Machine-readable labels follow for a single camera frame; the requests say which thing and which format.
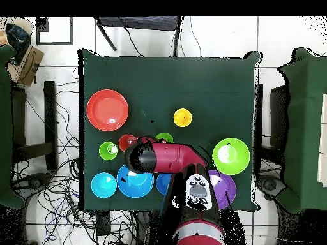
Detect plain green cup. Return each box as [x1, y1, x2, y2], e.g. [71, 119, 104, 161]
[155, 132, 175, 144]

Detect ribbed yellow cup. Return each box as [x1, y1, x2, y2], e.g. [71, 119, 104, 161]
[172, 108, 193, 128]

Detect large blue bowl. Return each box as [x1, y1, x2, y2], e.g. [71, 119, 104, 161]
[116, 164, 155, 199]

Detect large green bowl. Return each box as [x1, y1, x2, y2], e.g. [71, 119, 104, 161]
[212, 137, 251, 176]

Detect plain orange cup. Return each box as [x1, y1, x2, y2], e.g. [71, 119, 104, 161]
[118, 134, 139, 153]

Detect ribbed green cup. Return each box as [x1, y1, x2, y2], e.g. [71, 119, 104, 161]
[98, 141, 119, 161]

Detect dark blue small bowl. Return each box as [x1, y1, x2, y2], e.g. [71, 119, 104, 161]
[155, 172, 172, 196]

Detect wide orange bowl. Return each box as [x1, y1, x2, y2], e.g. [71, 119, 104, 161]
[86, 89, 130, 132]

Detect dark green table cloth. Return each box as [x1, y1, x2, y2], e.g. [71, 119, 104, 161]
[77, 48, 262, 212]

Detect light blue small bowl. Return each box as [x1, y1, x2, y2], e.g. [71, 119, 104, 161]
[90, 172, 118, 199]

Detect purple bowl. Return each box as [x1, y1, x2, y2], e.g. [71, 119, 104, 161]
[208, 170, 238, 211]

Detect black power strip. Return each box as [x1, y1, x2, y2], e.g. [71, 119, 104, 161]
[96, 211, 111, 237]

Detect dark folding chair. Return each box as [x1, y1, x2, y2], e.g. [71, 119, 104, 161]
[93, 15, 185, 57]

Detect brown cardboard box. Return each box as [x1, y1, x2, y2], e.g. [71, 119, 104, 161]
[6, 45, 45, 87]

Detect green cloth side table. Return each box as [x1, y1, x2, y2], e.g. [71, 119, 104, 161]
[0, 45, 26, 210]
[277, 47, 327, 214]

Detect black bag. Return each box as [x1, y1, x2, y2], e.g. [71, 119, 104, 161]
[5, 22, 32, 64]

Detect tangled black floor cables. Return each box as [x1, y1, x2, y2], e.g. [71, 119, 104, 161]
[11, 66, 136, 245]

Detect black stand frame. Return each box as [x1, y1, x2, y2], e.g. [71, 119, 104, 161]
[269, 85, 291, 149]
[11, 80, 59, 172]

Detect black square frame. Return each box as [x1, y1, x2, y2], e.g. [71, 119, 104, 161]
[36, 16, 74, 46]

